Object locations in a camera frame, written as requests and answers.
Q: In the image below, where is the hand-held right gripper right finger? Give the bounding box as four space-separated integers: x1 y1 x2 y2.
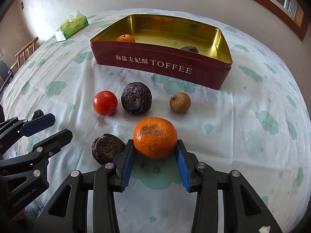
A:
175 139 283 233

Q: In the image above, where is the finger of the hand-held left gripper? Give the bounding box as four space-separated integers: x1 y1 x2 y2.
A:
0 129 73 182
0 113 56 154

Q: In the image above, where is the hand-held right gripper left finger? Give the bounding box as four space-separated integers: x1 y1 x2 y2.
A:
29 139 136 233

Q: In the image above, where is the dark wrinkled water chestnut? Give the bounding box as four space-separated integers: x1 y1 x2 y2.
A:
92 133 126 165
121 82 153 114

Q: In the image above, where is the large scarred orange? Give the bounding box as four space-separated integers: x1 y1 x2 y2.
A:
133 117 178 160

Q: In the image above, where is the small red cherry tomato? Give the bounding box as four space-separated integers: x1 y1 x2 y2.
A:
93 90 118 116

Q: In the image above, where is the brown longan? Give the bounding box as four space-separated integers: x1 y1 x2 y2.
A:
169 92 191 113

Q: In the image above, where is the red and gold tin box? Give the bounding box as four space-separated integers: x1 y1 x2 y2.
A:
90 15 233 90

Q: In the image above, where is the large dark water chestnut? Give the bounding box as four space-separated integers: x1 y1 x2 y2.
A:
180 46 199 54

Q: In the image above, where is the small mandarin with stem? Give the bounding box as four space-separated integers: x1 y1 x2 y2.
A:
116 34 136 43

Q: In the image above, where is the white cloud-print tablecloth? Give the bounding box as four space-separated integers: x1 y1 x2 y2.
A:
0 8 310 233

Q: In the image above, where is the light wooden chair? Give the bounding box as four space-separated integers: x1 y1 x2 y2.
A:
11 37 39 71

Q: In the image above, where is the green tissue box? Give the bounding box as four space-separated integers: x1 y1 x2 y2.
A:
54 8 89 41

